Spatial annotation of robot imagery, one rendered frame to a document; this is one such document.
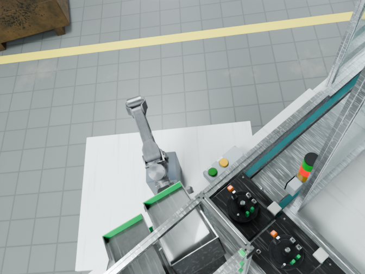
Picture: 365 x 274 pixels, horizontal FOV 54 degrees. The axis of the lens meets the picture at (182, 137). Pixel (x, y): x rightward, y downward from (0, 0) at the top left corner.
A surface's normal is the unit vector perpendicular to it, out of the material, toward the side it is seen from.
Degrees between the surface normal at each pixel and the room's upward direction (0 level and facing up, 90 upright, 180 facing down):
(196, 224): 25
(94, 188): 0
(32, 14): 90
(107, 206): 0
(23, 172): 0
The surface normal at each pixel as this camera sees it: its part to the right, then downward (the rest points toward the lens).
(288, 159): -0.13, -0.45
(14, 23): 0.22, 0.86
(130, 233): -0.33, -0.72
